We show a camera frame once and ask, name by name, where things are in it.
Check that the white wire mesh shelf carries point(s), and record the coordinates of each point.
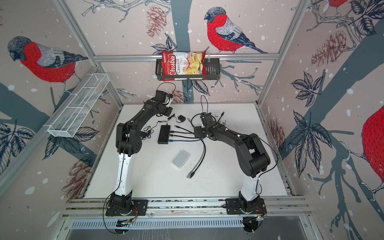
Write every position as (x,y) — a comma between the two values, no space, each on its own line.
(72,117)

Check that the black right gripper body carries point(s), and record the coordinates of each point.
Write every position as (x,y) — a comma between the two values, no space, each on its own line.
(201,132)

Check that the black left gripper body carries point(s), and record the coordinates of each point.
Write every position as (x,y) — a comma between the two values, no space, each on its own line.
(166,111)

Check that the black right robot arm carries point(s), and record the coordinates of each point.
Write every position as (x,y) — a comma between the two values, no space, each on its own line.
(252,157)

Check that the red cassava chips bag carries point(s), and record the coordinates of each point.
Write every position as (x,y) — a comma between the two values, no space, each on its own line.
(175,64)

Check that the black power adapter with cable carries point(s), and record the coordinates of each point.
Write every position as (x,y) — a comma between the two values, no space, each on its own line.
(146,133)

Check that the black wall basket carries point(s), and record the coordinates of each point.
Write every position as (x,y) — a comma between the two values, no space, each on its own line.
(212,66)

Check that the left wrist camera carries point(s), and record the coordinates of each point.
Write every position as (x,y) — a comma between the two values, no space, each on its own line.
(168,96)

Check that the black network switch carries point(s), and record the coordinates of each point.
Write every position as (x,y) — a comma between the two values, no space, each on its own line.
(164,134)

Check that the small black plug adapter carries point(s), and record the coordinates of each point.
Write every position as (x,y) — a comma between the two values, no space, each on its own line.
(179,119)

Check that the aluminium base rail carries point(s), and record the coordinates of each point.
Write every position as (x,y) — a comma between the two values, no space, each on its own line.
(176,213)

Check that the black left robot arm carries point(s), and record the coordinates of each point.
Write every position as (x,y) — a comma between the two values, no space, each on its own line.
(129,141)

